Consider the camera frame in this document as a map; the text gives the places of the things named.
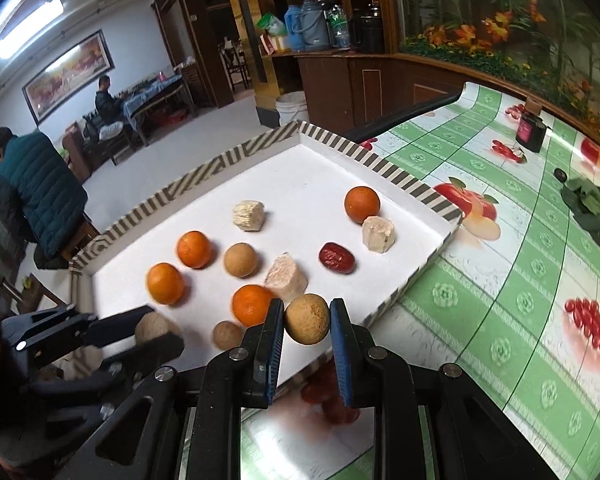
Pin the small dark cap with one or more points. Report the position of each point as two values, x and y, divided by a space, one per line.
560 175

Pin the framed wall painting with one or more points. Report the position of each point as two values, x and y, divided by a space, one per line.
67 75

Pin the red jujube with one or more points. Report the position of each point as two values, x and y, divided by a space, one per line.
337 258

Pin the clear plastic bottle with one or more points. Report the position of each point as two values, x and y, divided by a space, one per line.
339 27

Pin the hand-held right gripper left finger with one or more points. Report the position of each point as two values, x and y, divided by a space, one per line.
272 350

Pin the dark jar with pink label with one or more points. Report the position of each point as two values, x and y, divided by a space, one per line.
530 132

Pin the small orange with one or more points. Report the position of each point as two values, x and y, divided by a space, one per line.
362 204
195 249
165 283
252 305

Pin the table with blue cloth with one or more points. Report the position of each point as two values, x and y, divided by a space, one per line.
155 92

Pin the tan longan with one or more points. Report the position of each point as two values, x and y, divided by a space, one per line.
227 335
152 326
240 260
307 319

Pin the red and white box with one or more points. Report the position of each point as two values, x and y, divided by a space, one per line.
274 44

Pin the flower display glass panel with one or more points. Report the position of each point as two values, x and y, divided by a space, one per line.
505 10

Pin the white plastic bucket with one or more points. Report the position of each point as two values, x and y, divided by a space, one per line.
292 110

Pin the wooden stool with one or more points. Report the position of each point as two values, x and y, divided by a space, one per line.
82 237

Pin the wooden chair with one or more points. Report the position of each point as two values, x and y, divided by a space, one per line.
232 65

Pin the dark wooden partition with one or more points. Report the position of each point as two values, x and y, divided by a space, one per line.
200 35

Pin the black kettle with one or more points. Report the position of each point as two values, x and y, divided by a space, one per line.
370 30

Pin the brown wooden counter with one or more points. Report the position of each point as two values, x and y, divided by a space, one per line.
345 90

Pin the green leafy vegetable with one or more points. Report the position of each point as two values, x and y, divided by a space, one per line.
587 200

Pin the green checked tablecloth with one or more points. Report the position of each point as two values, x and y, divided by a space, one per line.
480 310

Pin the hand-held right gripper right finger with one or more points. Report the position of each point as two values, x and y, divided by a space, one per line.
341 350

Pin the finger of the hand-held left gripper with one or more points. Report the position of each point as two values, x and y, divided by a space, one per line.
115 327
150 355

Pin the white tray with striped rim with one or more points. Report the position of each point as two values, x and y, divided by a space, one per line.
305 180

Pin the ceiling light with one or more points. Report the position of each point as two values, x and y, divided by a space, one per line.
27 27

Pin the grey thermos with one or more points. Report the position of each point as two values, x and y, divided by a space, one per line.
314 22

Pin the blue thermos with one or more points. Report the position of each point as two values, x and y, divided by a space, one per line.
294 25

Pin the beige crumbly chunk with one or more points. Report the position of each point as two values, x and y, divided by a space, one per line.
248 215
378 234
286 277

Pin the green and white bag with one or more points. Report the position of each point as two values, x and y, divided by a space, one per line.
272 22

